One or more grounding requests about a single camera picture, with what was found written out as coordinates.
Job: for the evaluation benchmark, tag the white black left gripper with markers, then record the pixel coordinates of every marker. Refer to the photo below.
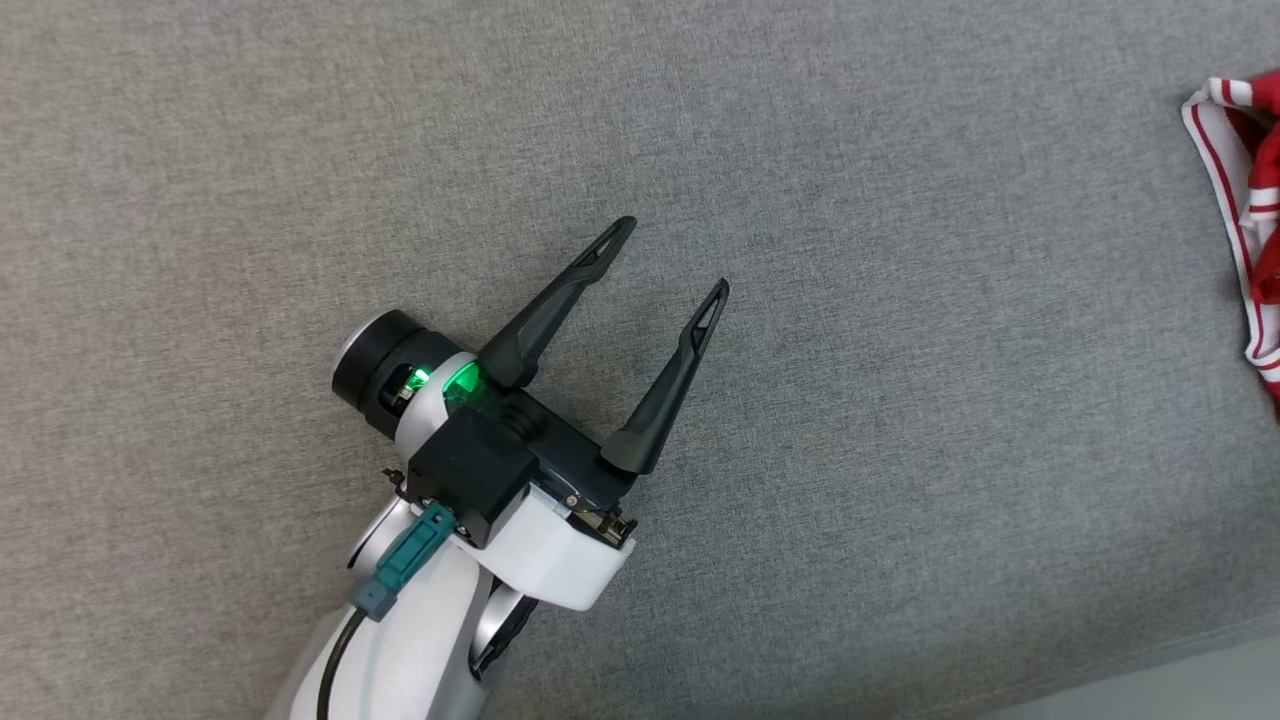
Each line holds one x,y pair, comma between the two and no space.
570,540

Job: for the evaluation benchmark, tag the red white basketball jersey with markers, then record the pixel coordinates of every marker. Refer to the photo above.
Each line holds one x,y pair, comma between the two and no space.
1255,200

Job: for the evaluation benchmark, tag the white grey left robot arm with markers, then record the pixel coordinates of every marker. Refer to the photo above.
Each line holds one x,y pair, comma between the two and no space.
420,650

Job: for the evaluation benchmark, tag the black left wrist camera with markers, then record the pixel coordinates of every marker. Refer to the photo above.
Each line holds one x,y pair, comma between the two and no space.
470,475

